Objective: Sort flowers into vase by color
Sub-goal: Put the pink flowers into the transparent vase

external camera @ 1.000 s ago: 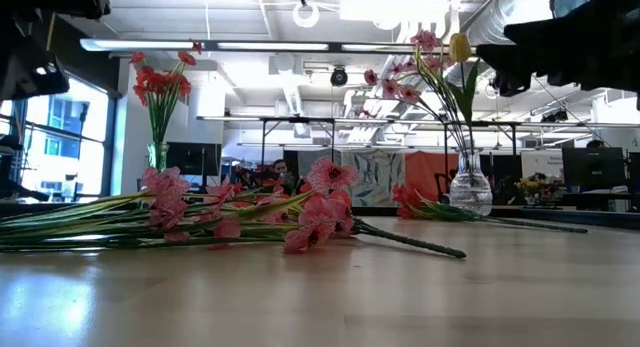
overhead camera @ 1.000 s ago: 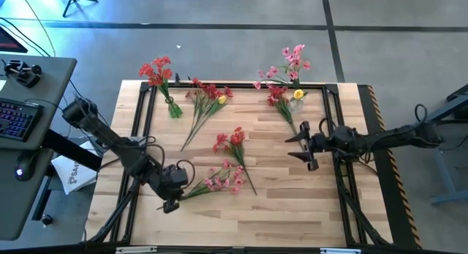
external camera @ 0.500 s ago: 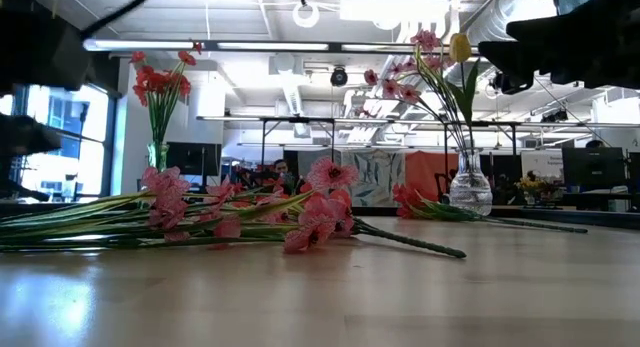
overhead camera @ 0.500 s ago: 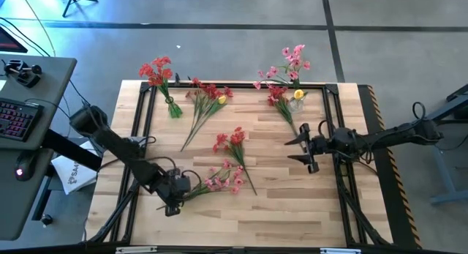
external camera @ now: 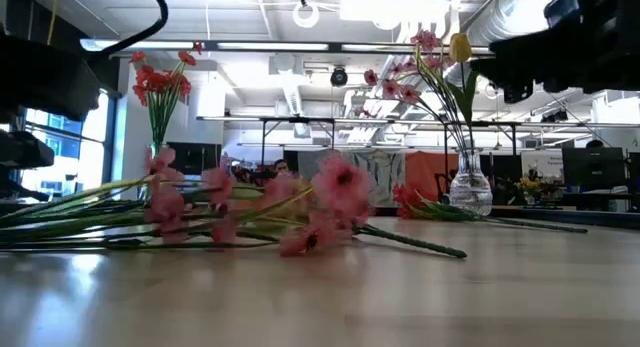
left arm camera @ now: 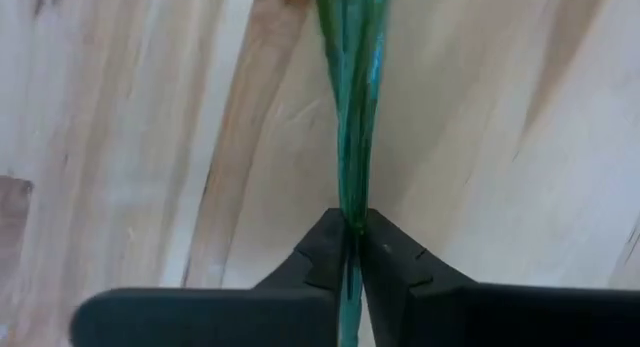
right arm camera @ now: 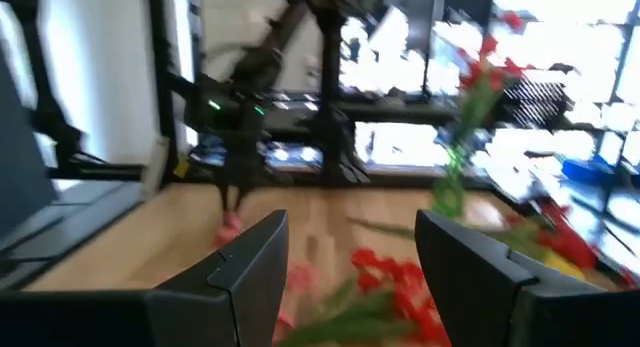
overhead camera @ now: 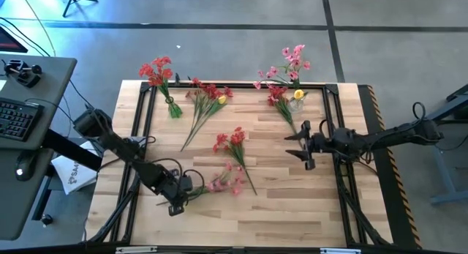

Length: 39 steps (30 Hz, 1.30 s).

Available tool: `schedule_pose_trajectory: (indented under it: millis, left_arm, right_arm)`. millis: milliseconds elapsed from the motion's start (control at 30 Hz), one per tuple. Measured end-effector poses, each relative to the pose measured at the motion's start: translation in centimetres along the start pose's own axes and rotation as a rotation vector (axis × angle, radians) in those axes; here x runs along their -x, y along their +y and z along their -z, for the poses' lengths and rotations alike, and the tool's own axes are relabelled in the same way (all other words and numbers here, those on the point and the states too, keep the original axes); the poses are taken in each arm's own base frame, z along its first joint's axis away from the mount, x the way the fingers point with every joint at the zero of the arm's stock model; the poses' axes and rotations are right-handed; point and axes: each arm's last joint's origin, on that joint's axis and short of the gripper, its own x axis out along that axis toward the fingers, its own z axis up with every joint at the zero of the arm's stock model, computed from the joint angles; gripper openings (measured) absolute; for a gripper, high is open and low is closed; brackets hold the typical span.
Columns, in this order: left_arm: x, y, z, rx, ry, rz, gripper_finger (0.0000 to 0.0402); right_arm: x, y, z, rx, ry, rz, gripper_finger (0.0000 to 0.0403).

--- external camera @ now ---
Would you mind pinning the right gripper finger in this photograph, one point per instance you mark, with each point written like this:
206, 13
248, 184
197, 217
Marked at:
515, 67

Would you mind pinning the yellow artificial tulip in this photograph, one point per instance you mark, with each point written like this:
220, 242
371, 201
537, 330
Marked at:
460, 48

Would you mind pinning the pink artificial flower spray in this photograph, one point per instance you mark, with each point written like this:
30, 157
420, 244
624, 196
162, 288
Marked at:
342, 184
297, 242
390, 88
218, 183
167, 207
161, 163
425, 39

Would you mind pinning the red flower with broad leaf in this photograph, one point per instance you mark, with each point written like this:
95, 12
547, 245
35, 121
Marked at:
407, 199

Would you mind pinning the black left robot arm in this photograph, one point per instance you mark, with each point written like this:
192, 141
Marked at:
45, 77

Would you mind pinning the white sign board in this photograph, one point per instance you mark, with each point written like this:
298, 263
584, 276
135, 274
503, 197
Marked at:
542, 162

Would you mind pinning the black monitor screen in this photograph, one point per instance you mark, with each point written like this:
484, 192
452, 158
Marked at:
592, 167
507, 169
200, 154

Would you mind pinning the yellow background flower bouquet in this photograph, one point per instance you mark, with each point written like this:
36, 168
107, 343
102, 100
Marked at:
532, 184

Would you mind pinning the orange cloth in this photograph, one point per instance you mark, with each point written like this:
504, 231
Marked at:
425, 169

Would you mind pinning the dark background desk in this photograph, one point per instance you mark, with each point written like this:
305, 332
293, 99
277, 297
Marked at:
600, 199

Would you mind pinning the leaf print cloth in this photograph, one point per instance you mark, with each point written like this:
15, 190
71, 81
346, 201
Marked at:
387, 177

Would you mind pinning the black round ceiling spotlight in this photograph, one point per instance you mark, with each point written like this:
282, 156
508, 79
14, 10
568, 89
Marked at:
338, 77

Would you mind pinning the grey cloth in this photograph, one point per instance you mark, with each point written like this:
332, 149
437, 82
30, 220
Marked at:
310, 159

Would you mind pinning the long ceiling light bar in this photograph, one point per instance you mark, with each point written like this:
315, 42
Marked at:
275, 46

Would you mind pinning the person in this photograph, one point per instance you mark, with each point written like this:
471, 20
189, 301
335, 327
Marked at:
281, 166

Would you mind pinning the white ceiling light strip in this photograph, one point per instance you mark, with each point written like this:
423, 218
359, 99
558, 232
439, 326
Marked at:
160, 45

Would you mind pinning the large bright window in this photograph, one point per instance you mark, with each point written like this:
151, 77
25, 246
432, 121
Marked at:
75, 157

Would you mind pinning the silver air duct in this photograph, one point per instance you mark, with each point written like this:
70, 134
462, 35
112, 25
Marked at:
505, 17

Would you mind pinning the black ceiling camera cluster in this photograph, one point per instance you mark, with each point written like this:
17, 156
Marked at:
555, 117

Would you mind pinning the black background rig frame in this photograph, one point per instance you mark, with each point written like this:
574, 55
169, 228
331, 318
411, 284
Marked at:
300, 120

